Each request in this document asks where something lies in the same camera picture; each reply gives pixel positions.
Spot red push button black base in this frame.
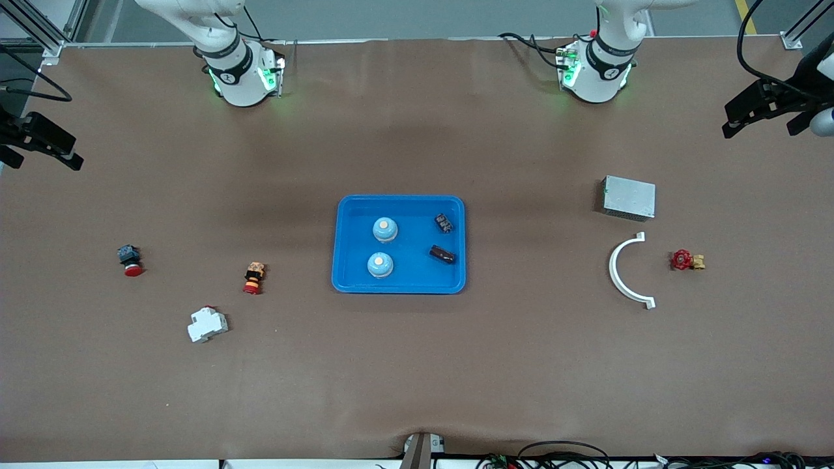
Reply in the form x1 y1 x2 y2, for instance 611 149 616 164
117 244 145 277

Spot grey metal power supply box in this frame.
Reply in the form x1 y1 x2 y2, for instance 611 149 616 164
601 175 657 222

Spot white circuit breaker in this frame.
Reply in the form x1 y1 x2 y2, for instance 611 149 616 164
187 306 229 344

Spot red orange emergency stop button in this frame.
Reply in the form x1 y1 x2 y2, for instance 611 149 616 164
243 262 267 295

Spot white table edge panel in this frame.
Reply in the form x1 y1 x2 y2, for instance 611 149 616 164
0 460 219 469
222 460 399 469

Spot blue plastic tray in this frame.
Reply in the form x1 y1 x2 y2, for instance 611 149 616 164
331 195 467 295

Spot brown table cover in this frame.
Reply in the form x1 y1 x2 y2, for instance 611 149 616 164
0 36 834 463

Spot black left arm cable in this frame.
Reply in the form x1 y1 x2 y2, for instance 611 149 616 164
738 0 834 102

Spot aluminium frame profile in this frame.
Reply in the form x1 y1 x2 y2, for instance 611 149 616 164
0 0 89 66
781 0 834 51

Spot red handle brass valve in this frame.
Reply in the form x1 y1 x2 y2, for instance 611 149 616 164
670 249 707 272

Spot white curved plastic bracket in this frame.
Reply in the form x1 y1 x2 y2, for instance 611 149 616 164
609 232 657 310

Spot black right arm base cable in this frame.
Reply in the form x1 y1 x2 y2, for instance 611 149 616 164
241 0 287 45

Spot black left arm base cables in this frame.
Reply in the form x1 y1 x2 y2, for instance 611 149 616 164
498 31 574 69

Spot black cable bundle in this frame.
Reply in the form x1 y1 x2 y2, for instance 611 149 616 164
655 451 812 469

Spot black looped cable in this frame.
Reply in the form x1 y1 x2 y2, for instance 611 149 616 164
517 440 611 469

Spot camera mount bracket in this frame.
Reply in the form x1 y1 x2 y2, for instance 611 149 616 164
399 431 448 469

